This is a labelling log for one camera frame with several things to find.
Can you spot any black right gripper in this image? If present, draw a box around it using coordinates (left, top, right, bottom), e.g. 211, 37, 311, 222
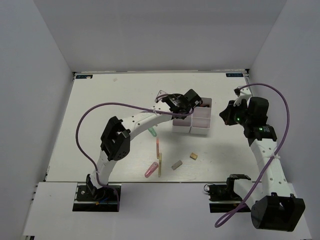
219, 99, 252, 127

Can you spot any mint green correction tape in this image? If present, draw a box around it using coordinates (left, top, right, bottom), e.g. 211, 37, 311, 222
148, 127, 158, 138

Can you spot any pink highlighter pen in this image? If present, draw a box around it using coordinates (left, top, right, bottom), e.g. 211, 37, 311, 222
144, 162, 159, 178

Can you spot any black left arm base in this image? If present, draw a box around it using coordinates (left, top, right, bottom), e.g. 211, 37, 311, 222
72, 184, 120, 213

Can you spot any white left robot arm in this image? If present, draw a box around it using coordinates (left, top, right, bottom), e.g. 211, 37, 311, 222
86, 89, 203, 200

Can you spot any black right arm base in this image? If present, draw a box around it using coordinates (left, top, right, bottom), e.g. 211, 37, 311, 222
203, 174, 251, 213

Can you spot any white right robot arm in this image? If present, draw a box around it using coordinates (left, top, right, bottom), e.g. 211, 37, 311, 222
219, 97, 306, 232

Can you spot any white left organizer tray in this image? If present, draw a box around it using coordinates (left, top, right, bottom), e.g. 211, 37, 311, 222
172, 117, 192, 134

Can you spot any white organizer tray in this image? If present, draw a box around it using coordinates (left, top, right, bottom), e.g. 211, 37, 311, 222
190, 97, 212, 135
172, 117, 192, 134

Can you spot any white right organizer tray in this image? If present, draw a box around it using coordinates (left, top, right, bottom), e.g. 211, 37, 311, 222
190, 97, 212, 135

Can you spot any right blue table label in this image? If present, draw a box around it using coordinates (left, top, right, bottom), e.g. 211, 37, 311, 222
225, 72, 244, 78

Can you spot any blue table label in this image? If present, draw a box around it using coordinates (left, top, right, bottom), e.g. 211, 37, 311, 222
75, 74, 93, 79
225, 72, 244, 78

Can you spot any orange pink pen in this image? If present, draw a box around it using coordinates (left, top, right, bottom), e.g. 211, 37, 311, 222
156, 137, 160, 159

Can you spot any yellow pen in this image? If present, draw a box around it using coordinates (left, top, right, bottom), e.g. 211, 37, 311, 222
158, 152, 162, 178

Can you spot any grey eraser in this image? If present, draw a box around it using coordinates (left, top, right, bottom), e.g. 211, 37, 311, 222
171, 160, 183, 170

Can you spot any left blue table label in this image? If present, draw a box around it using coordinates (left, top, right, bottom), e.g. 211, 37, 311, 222
75, 74, 93, 79

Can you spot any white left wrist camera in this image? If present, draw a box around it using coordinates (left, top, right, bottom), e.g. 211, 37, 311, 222
154, 90, 168, 103

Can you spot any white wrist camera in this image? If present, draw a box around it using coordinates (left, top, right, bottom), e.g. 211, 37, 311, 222
154, 90, 168, 103
233, 86, 252, 107

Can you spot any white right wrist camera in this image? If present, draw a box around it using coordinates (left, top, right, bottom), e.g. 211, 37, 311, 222
233, 86, 252, 107

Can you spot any aluminium table edge rail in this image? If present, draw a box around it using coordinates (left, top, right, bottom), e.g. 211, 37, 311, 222
243, 68, 254, 97

